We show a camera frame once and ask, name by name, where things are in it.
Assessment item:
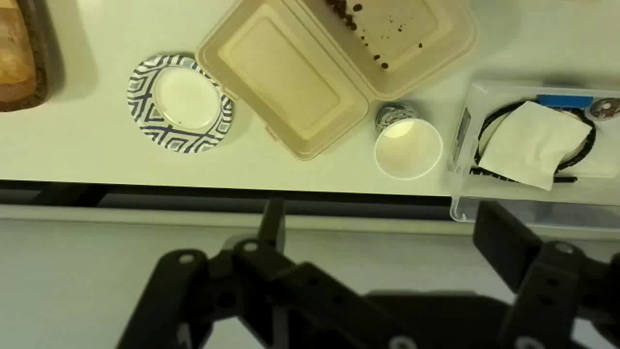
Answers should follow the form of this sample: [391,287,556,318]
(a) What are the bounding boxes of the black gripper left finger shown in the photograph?
[114,196,389,349]

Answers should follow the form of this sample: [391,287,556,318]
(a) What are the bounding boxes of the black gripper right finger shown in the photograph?
[471,199,620,349]

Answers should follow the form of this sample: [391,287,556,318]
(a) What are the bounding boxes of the beige takeaway clamshell pack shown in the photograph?
[196,0,480,161]

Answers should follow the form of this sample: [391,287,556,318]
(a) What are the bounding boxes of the white folded paper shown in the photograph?
[476,99,595,192]

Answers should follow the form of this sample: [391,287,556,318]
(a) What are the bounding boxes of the blue flat item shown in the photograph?
[535,93,595,112]

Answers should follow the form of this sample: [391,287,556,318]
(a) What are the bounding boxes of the patterned paper cup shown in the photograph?
[372,102,445,182]

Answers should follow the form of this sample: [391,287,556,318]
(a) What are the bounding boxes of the brown wooden tray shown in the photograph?
[0,0,50,112]

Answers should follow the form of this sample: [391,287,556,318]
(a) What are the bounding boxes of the black coiled cable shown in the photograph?
[473,99,599,184]

